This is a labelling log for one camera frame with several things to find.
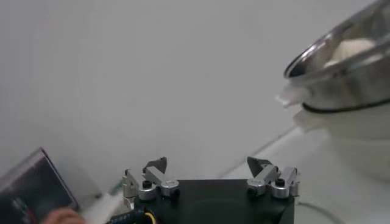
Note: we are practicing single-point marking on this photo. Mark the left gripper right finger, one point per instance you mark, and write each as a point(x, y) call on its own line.
point(268, 176)

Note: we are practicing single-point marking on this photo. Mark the white side table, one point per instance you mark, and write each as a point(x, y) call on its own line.
point(100, 208)

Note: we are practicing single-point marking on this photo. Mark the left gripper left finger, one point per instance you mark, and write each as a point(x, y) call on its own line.
point(158, 179)

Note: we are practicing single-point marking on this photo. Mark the white steamed baozi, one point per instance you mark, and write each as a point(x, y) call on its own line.
point(350, 50)

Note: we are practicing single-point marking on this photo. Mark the person's hand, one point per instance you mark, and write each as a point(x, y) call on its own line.
point(62, 216)

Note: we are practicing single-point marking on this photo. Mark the steel steamer basket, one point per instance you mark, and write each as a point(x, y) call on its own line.
point(350, 85)

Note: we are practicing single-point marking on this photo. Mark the white electric cooking pot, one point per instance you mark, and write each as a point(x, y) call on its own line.
point(359, 143)

